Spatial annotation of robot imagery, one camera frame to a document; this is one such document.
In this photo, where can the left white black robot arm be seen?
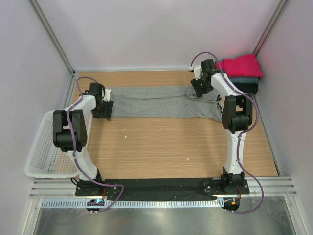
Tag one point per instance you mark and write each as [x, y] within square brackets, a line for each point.
[71, 129]

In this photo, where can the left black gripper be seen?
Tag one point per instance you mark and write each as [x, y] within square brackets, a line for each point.
[106, 113]

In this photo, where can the folded pink t shirt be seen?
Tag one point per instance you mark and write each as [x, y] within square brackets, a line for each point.
[242, 66]

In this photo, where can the aluminium corner post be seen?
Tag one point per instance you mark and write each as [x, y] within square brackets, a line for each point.
[279, 10]
[47, 27]

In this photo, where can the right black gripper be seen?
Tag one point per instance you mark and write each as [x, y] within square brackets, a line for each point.
[199, 91]

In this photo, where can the white plastic basket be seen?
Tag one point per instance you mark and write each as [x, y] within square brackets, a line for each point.
[47, 161]

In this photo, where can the right aluminium corner post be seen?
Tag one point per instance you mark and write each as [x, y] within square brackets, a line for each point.
[279, 10]

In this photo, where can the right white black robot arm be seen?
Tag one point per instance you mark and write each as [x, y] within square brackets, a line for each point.
[236, 119]

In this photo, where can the folded blue grey t shirt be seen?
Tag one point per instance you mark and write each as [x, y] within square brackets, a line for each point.
[244, 80]

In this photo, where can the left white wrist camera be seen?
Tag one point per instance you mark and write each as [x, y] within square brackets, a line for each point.
[106, 95]

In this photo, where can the left aluminium corner post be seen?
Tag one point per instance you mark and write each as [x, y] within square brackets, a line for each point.
[47, 27]

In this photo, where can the aluminium rail frame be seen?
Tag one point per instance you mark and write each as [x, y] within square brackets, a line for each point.
[63, 188]

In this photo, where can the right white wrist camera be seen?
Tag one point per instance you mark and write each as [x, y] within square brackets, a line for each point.
[196, 70]

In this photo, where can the folded black t shirt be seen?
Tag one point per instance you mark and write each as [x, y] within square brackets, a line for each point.
[247, 88]

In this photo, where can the slotted cable duct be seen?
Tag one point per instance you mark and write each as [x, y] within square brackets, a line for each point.
[98, 203]

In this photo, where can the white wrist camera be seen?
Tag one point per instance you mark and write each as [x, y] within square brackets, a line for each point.
[196, 70]
[106, 95]

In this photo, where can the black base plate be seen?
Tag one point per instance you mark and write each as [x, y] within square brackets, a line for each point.
[112, 193]

